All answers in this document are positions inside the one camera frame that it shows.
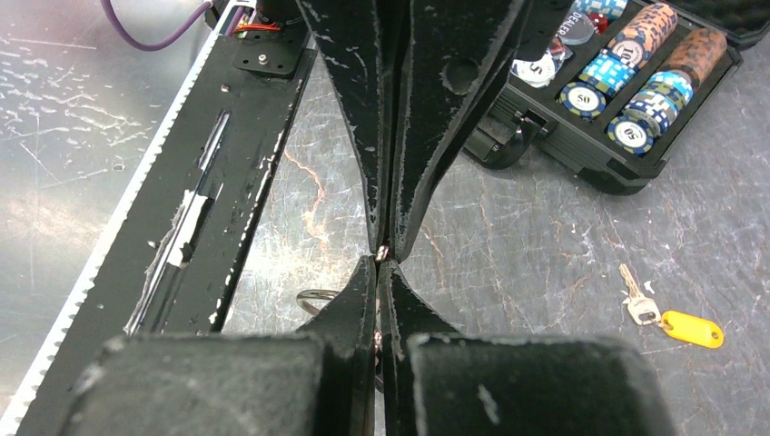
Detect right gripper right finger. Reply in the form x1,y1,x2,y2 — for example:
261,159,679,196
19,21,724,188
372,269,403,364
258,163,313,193
379,261,676,435

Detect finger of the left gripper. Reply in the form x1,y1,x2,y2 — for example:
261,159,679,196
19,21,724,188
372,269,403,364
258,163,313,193
390,1,531,261
298,0,386,250

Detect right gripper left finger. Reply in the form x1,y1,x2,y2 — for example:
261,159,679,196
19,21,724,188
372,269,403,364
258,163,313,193
60,256,377,435

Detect keyring with keys bunch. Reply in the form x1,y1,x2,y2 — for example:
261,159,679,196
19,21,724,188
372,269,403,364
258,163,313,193
296,244,390,364

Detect key with yellow tag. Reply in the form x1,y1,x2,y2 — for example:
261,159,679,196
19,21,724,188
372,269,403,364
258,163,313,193
618,263,725,349

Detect black poker chip case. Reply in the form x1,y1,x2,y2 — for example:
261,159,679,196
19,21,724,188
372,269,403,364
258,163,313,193
465,1,769,195

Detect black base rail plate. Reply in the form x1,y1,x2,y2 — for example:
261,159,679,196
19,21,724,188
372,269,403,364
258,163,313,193
1,1,315,435

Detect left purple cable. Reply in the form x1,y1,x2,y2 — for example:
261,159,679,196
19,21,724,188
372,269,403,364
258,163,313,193
99,0,214,53

